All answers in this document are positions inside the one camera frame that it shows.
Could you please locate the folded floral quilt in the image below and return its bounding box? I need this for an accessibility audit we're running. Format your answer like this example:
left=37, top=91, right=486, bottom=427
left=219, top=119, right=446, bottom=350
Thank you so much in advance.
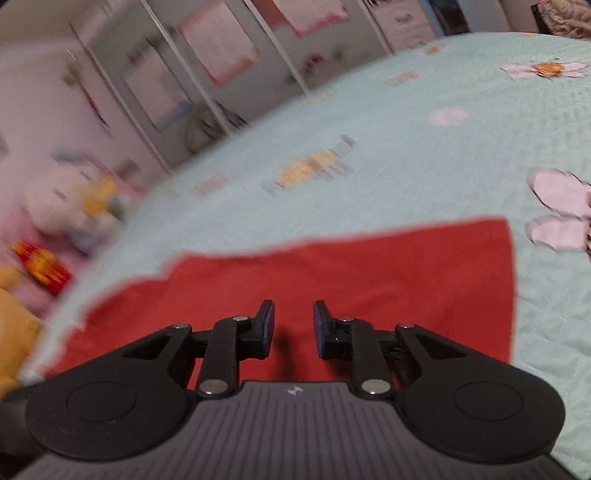
left=531, top=0, right=591, bottom=40

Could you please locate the white cat plush toy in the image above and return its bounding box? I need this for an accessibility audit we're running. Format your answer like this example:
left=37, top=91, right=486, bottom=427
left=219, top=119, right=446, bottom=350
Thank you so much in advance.
left=23, top=148, right=126, bottom=253

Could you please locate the red t-shirt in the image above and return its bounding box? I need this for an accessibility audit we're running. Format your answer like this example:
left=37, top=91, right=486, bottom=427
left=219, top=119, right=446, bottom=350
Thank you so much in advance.
left=44, top=219, right=516, bottom=385

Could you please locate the white drawer cabinet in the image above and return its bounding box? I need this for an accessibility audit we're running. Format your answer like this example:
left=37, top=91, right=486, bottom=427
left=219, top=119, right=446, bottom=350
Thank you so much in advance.
left=369, top=0, right=437, bottom=52

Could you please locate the pink-framed wall poster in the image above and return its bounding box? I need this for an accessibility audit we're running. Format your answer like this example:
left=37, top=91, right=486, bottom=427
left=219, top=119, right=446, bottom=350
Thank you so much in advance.
left=272, top=0, right=350, bottom=38

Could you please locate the hanging wall ornament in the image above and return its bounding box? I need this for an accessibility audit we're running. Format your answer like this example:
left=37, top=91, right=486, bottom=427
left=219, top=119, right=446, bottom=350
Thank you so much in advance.
left=62, top=59, right=112, bottom=136

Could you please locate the small red yellow toy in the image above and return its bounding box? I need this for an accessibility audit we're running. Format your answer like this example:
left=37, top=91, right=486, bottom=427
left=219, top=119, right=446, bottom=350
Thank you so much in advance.
left=11, top=237, right=73, bottom=297

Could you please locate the grey sliding door wardrobe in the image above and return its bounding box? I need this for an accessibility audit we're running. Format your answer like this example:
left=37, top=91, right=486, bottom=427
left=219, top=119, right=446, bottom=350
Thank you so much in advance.
left=69, top=0, right=444, bottom=174

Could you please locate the orange-framed wall poster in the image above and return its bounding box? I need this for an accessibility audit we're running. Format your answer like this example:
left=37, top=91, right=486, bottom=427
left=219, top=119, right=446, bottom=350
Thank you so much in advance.
left=178, top=2, right=260, bottom=87

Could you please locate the coiled grey hose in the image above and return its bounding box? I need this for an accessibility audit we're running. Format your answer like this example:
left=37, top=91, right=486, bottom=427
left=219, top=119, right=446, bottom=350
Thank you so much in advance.
left=185, top=104, right=251, bottom=156

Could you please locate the light green quilted bed cover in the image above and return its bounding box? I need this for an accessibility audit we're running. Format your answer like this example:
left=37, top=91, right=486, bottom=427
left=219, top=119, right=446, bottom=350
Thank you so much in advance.
left=18, top=31, right=591, bottom=462

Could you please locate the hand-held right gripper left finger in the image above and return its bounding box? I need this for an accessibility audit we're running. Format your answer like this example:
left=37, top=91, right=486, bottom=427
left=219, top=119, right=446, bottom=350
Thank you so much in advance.
left=122, top=300, right=275, bottom=400

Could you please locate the yellow plush toy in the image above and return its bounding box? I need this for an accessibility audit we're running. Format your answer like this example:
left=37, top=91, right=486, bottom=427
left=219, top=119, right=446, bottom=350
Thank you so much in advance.
left=0, top=265, right=43, bottom=394

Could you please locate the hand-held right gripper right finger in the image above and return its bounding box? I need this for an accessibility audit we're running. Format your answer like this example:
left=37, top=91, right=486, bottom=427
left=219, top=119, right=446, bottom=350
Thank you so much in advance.
left=313, top=300, right=467, bottom=400

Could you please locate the blue-framed wall poster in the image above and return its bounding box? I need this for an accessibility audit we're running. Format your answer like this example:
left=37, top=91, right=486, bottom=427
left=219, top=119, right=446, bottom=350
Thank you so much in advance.
left=122, top=51, right=193, bottom=133

